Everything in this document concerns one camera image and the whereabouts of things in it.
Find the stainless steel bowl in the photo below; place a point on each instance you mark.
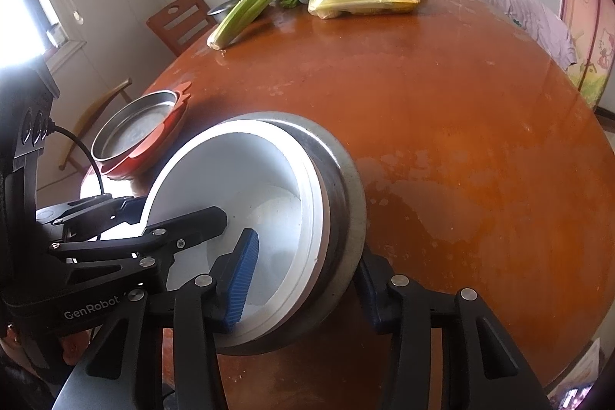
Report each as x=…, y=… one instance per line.
x=348, y=208

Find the round dark metal tray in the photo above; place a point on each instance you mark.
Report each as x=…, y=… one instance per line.
x=129, y=131

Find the purple cloth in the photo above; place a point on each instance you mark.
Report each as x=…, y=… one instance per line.
x=528, y=18

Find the orange bear-shaped plate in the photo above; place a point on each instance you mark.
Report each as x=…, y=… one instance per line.
x=144, y=162

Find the light wooden chair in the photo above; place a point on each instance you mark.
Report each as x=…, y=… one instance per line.
x=103, y=100

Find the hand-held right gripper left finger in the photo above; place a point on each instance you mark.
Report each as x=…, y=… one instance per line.
x=240, y=280

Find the window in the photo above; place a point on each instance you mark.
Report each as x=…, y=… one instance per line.
x=19, y=21

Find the pink cartoon printed curtain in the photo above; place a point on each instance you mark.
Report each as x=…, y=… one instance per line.
x=591, y=6

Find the stainless steel basin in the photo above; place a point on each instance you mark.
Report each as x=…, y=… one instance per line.
x=223, y=9

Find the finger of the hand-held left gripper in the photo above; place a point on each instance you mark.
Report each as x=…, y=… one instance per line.
x=96, y=215
x=182, y=232

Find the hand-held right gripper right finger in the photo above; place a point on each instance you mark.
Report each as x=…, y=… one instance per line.
x=372, y=299

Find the brown wooden chair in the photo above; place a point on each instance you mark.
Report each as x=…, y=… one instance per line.
x=178, y=25

